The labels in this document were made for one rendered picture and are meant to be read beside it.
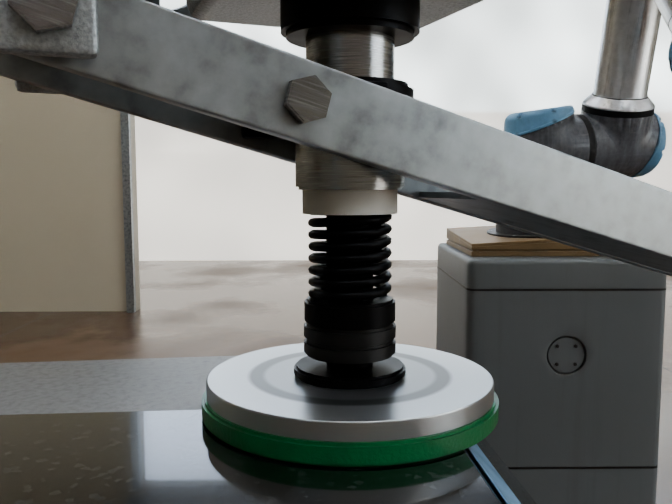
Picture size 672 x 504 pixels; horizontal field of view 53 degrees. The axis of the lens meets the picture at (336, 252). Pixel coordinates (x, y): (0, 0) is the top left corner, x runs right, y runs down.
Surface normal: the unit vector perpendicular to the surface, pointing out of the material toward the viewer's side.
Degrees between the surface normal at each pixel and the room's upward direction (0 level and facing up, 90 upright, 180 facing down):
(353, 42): 90
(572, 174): 90
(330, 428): 90
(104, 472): 0
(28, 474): 0
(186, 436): 0
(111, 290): 90
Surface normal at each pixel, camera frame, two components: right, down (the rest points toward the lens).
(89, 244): 0.01, 0.10
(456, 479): 0.00, -1.00
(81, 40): 0.36, 0.09
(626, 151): 0.18, 0.39
